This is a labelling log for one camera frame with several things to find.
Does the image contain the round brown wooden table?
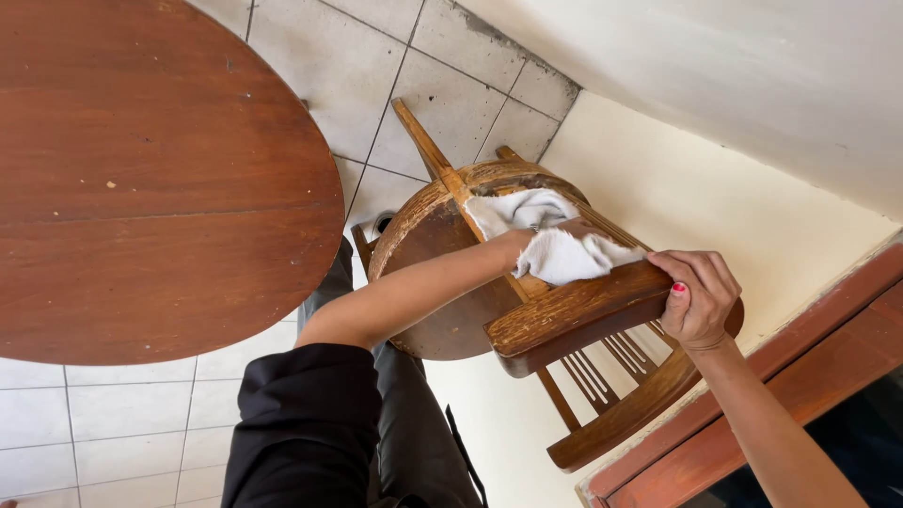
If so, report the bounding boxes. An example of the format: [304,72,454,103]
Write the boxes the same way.
[0,0,346,366]

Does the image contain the brown wooden window frame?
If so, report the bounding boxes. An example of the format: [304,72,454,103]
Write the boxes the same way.
[575,231,903,508]

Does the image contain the worn wooden chair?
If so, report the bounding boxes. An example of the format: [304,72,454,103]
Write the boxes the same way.
[350,97,746,474]

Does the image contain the person's right hand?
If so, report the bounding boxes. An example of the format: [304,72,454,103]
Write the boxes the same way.
[646,250,743,351]

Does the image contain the person's dark grey trousers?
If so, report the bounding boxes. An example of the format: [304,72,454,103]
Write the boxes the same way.
[296,236,489,508]

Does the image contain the white cleaning cloth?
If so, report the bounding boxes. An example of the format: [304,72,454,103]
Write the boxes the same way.
[463,188,647,287]

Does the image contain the person's left hand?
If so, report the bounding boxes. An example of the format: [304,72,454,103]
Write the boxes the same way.
[492,228,539,278]

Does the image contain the person's black sleeve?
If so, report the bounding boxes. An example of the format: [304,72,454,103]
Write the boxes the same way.
[221,343,383,508]

